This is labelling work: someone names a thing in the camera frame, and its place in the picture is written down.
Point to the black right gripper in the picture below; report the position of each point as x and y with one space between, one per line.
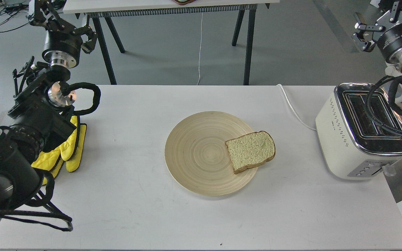
390 43

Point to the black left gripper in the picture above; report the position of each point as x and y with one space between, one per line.
61 36

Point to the slice of white bread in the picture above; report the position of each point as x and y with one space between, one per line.
250 151

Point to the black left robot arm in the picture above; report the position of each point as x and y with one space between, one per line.
44 106

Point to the cream and chrome toaster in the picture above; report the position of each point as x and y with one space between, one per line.
353 146

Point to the white background table black legs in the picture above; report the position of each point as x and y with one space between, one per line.
107 9

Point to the brown object on background table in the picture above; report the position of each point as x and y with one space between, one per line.
183 2

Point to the yellow oven mitt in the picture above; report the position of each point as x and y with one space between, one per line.
68 154

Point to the round bamboo plate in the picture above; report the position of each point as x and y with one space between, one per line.
197 158

